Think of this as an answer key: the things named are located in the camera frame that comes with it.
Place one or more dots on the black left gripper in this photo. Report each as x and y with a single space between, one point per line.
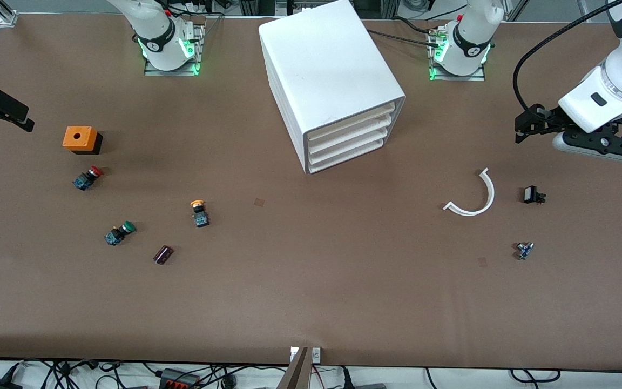
550 121

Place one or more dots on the yellow push button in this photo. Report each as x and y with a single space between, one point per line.
200 215

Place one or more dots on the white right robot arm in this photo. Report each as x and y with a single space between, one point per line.
155 32

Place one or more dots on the orange button box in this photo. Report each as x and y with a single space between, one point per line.
79 138

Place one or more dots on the red push button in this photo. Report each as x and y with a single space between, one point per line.
87 178

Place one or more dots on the green push button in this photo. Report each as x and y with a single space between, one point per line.
119 233

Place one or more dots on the white curved plastic piece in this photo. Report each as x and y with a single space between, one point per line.
489 192

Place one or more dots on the small blue electronic part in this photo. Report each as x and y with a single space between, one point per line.
524 250

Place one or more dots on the dark red capacitor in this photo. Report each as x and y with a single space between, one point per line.
163 254

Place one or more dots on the black power adapter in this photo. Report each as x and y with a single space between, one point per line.
0 384

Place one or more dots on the black orange power strip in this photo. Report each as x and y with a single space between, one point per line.
178 378

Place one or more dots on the small black switch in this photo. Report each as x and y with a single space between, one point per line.
531 194

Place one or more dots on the aluminium frame post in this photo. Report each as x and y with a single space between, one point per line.
6 16

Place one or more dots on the aluminium frame structure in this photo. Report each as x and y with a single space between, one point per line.
268 6

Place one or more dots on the small white bracket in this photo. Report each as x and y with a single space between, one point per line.
293 354
316 354

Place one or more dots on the brown camera post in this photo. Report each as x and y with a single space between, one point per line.
296 375

